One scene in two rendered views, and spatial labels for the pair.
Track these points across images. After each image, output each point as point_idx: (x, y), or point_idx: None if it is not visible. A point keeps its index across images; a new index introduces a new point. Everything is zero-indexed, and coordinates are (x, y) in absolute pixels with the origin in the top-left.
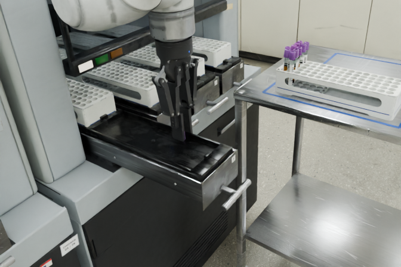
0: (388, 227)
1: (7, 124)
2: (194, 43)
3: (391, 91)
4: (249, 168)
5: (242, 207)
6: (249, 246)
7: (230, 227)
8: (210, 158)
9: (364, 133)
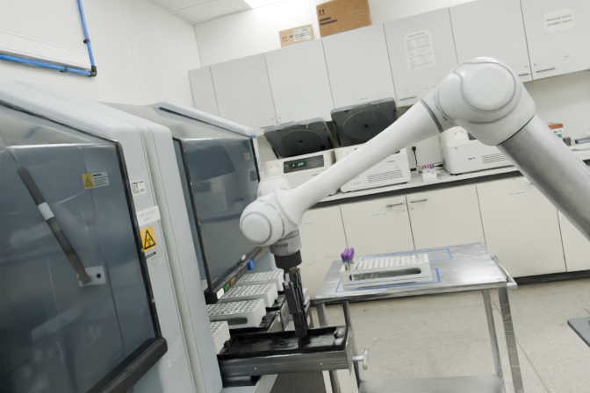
0: (456, 391)
1: (183, 349)
2: (255, 277)
3: (423, 260)
4: (321, 389)
5: None
6: None
7: None
8: (338, 334)
9: (420, 293)
